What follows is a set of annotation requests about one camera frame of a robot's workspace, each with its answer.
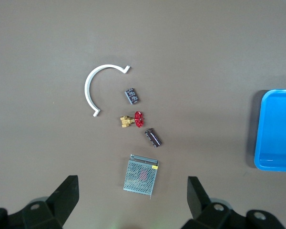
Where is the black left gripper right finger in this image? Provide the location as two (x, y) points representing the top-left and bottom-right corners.
(181, 176), (286, 229)

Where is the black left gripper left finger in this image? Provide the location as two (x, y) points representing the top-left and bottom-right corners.
(0, 175), (80, 229)

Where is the dark brown relay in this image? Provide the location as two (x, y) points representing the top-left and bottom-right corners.
(144, 128), (163, 148)

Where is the dark connector block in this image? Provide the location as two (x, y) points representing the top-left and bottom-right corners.
(124, 87), (141, 105)

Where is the metal mesh power supply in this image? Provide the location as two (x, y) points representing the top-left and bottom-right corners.
(123, 154), (159, 200)

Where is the blue plastic tray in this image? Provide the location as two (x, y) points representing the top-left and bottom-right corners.
(254, 89), (286, 172)

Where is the brass valve red handwheel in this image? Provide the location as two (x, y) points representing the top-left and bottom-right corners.
(120, 111), (146, 129)

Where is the brown table cover sheet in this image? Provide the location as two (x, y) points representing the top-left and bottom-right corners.
(0, 0), (286, 229)

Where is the white curved plastic bracket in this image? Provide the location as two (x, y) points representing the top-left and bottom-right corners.
(84, 63), (131, 117)

